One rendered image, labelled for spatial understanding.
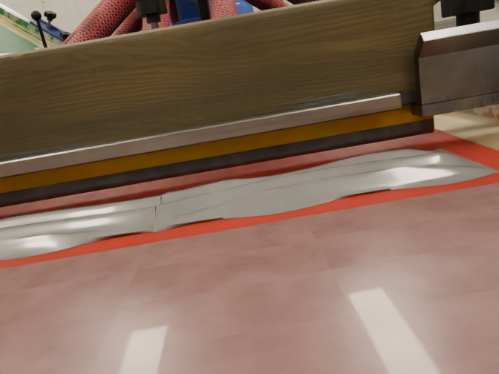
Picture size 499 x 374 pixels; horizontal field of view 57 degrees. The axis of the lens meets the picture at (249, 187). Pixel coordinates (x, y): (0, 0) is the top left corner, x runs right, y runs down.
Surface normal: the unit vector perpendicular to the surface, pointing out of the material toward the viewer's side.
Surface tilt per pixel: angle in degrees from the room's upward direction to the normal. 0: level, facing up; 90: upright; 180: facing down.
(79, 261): 0
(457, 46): 135
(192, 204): 33
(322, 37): 91
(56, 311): 0
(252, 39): 91
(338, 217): 0
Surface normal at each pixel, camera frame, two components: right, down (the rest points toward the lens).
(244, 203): -0.14, -0.57
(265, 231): -0.16, -0.95
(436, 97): 0.04, 0.25
